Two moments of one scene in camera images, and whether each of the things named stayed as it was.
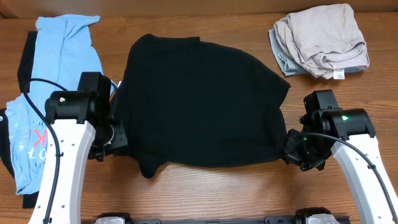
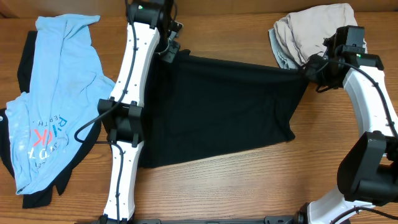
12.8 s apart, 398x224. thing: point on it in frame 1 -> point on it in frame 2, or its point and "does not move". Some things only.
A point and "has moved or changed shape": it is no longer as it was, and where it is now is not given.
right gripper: [292, 154] -> [313, 62]
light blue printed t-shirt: [66, 46] does not move
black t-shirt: [189, 102] has moved or changed shape
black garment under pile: [27, 60] does not move
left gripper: [120, 140] -> [171, 56]
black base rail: [314, 215] does not move
